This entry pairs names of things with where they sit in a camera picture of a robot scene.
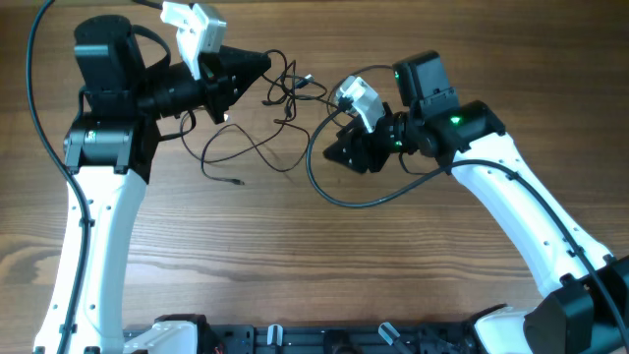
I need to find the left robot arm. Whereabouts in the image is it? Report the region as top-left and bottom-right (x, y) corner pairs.
(33, 15), (270, 353)

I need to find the left camera black cable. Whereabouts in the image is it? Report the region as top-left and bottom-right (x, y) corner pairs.
(25, 0), (166, 354)

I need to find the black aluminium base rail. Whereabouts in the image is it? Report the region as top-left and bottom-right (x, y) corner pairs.
(122, 322), (478, 354)

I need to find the right camera black cable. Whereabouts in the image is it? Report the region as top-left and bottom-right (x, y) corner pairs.
(305, 95), (629, 340)

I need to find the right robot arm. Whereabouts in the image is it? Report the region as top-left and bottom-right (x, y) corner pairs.
(323, 51), (628, 353)

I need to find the camera black cable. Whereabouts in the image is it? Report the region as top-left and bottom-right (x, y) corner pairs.
(305, 95), (629, 340)
(25, 0), (166, 354)

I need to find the black usb cable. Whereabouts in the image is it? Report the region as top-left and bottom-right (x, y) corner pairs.
(179, 48), (355, 187)

